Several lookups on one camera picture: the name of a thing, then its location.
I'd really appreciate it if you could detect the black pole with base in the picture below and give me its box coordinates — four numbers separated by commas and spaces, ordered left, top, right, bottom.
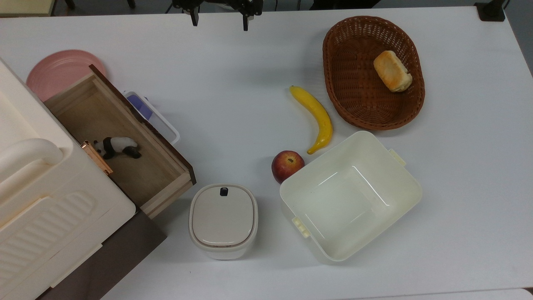
474, 0, 507, 22

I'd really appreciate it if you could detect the toasted bread piece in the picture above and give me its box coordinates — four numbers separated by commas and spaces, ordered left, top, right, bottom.
373, 50, 413, 93

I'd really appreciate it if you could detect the yellow banana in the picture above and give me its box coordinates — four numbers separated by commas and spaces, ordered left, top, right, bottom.
289, 85, 334, 155

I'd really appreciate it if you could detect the wooden drawer with brown front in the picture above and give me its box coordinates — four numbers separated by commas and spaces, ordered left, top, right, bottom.
44, 64, 197, 220

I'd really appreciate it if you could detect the pink plate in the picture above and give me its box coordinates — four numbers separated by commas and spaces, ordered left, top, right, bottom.
26, 50, 107, 103

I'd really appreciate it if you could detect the copper cabinet door handle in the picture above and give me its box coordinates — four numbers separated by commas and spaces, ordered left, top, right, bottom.
80, 140, 114, 176

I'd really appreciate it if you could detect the black and white panda toy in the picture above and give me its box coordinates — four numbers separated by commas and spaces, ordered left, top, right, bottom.
92, 137, 142, 160

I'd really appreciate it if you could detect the red apple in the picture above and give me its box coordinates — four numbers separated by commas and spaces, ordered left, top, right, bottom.
271, 150, 306, 185

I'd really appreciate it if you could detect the light wooden side table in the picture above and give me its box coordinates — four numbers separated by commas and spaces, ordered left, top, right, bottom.
0, 0, 57, 18

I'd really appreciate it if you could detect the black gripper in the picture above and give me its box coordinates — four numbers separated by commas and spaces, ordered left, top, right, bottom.
172, 0, 264, 32

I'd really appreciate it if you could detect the cream plastic cabinet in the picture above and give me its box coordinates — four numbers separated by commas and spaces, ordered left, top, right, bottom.
0, 58, 167, 300

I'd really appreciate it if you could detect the cream plastic box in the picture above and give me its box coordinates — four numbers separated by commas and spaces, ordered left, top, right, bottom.
279, 131, 423, 263

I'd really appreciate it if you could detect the white drawer handle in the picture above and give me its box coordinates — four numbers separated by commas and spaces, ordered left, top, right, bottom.
123, 90, 181, 145

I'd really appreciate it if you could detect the brown wicker basket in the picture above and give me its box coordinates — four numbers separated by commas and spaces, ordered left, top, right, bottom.
323, 16, 426, 131

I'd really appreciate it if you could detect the purple cube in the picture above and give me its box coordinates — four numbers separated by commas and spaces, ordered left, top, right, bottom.
127, 95, 153, 120

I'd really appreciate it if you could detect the small lidded trash can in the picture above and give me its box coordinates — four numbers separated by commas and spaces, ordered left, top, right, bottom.
189, 184, 259, 260

